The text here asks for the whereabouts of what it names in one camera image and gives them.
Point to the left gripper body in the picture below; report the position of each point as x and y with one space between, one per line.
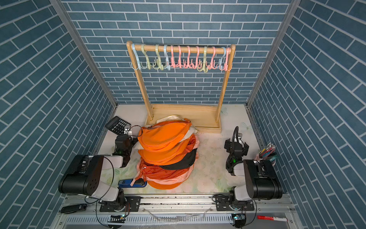
131 143

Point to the pink pen cup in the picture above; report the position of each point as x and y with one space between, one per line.
268 153

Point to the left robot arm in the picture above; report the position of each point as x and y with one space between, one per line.
83 177

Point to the black remote on rail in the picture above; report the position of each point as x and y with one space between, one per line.
73 208

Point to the wooden hanging rack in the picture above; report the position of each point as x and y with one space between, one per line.
183 90

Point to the light blue eleventh hook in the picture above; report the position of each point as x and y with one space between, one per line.
221 65

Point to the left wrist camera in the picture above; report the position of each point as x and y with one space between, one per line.
128 131

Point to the blue black stapler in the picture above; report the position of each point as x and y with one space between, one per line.
131 183

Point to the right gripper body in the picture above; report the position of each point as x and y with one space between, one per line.
229 144

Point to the red white marker pen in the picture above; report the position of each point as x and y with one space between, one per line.
272 218

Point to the green hook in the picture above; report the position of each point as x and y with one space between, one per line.
158 62
203 67
148 63

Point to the black desk calculator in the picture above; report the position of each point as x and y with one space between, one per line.
118 126

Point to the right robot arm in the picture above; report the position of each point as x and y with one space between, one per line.
261 181

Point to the large pink sling bag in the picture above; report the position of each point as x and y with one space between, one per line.
180 178

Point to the pink rightmost hook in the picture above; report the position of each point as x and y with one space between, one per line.
227 59

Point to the dark red-orange bag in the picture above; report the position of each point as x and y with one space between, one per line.
153 171

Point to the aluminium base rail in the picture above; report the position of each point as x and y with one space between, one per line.
182 209

